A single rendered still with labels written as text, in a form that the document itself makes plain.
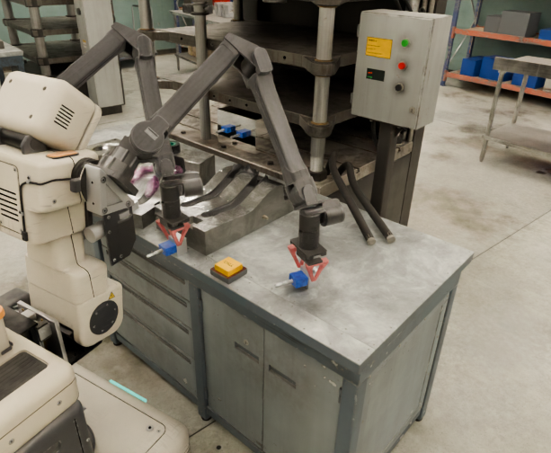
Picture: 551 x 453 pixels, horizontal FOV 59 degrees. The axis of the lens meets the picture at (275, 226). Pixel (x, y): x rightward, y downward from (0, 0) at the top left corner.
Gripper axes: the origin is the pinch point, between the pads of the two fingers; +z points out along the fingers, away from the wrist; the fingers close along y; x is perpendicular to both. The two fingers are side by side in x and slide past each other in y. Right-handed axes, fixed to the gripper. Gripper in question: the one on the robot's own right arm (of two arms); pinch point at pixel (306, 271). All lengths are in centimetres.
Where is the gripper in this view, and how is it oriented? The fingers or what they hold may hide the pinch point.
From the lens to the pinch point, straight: 142.9
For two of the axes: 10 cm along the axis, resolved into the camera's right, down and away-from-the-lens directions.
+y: -4.6, -4.4, 7.7
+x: -8.9, 2.1, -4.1
